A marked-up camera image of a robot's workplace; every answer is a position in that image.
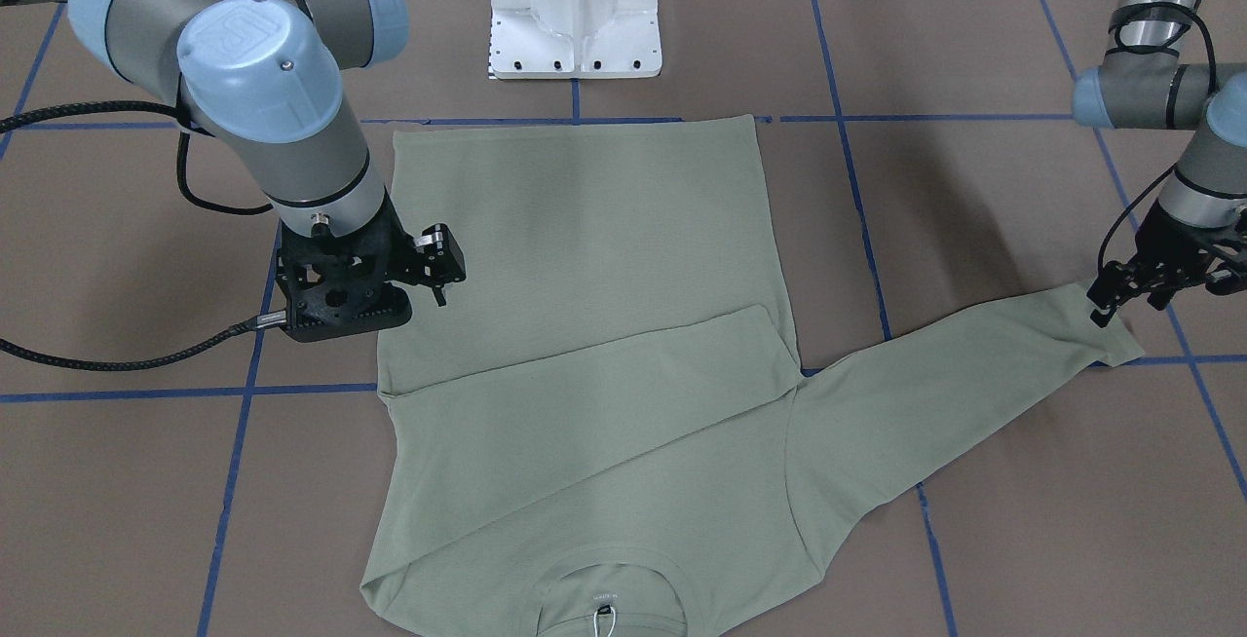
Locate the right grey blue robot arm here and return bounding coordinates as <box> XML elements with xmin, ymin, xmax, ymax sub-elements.
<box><xmin>2</xmin><ymin>0</ymin><xmax>465</xmax><ymax>342</ymax></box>

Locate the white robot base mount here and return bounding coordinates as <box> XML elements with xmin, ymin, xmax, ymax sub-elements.
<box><xmin>488</xmin><ymin>0</ymin><xmax>663</xmax><ymax>81</ymax></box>

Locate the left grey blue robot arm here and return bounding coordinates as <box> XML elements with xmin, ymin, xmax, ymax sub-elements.
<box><xmin>1072</xmin><ymin>0</ymin><xmax>1246</xmax><ymax>327</ymax></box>

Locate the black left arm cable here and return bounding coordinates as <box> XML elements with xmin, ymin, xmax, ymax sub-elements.
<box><xmin>1097</xmin><ymin>0</ymin><xmax>1221</xmax><ymax>278</ymax></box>

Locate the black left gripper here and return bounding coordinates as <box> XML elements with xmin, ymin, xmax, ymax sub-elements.
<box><xmin>1087</xmin><ymin>199</ymin><xmax>1246</xmax><ymax>329</ymax></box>

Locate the blue tape line crosswise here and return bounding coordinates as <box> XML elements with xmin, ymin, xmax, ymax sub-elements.
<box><xmin>0</xmin><ymin>355</ymin><xmax>1247</xmax><ymax>404</ymax></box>

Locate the sage green long-sleeve shirt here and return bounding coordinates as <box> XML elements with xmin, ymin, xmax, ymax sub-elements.
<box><xmin>360</xmin><ymin>115</ymin><xmax>1142</xmax><ymax>636</ymax></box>

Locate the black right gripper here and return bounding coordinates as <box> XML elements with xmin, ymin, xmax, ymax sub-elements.
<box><xmin>276</xmin><ymin>201</ymin><xmax>466</xmax><ymax>343</ymax></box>

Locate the white shirt hang tag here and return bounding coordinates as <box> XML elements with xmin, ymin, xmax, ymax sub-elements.
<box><xmin>589</xmin><ymin>593</ymin><xmax>619</xmax><ymax>637</ymax></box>

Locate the blue tape line lengthwise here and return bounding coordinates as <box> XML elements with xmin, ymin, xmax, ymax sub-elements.
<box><xmin>570</xmin><ymin>79</ymin><xmax>584</xmax><ymax>123</ymax></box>

